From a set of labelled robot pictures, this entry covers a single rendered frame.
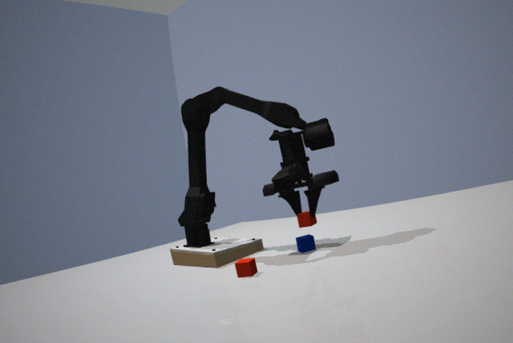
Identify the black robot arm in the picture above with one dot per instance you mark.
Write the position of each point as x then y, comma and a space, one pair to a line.
199, 201

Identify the red cube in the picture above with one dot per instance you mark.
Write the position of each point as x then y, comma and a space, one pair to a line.
305, 219
246, 267

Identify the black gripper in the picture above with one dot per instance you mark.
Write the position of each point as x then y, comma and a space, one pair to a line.
315, 185

